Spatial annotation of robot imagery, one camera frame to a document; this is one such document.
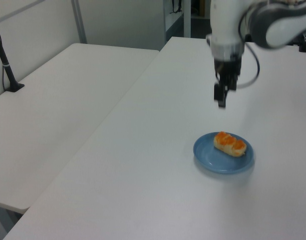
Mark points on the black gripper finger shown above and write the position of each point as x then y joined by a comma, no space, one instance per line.
220,96
232,83

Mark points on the bread roll with orange topping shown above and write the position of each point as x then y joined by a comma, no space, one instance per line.
230,143

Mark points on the white shelf frame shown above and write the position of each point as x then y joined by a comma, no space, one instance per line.
186,18

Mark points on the black table clamp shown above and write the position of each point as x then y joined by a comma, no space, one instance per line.
305,45

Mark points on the blue round plate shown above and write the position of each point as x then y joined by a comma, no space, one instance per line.
207,157

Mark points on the black camera stand pole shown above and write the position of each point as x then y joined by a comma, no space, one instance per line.
5,64

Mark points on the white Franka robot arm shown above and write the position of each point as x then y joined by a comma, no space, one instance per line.
222,22

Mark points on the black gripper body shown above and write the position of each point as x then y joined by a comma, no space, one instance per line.
227,68

